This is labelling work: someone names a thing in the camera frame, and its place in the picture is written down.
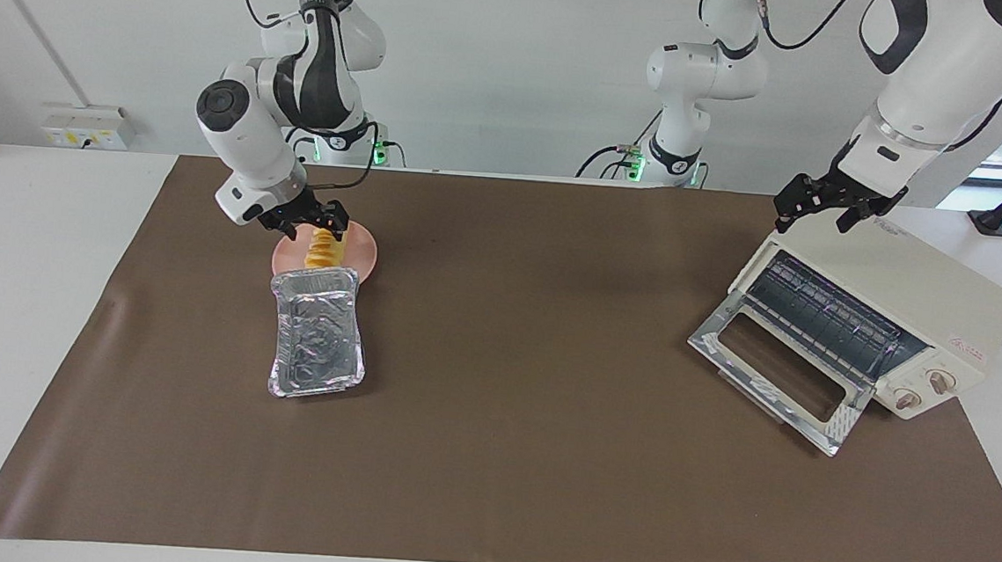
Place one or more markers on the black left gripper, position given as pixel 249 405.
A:
pixel 847 189

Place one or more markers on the golden ridged bread loaf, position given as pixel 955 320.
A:
pixel 322 253

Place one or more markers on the white wall power outlet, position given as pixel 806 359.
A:
pixel 88 129

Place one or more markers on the white toaster oven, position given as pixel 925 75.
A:
pixel 932 289

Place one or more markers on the pink round plate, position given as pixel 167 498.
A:
pixel 362 254

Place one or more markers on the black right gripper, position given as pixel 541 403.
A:
pixel 290 213

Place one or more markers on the beige oven knob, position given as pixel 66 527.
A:
pixel 940 380
pixel 906 399

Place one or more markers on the brown table mat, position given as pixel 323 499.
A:
pixel 544 425

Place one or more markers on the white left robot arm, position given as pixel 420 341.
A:
pixel 939 74

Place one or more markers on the aluminium foil tray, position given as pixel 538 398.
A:
pixel 316 339

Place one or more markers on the glass oven door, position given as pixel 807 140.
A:
pixel 726 341

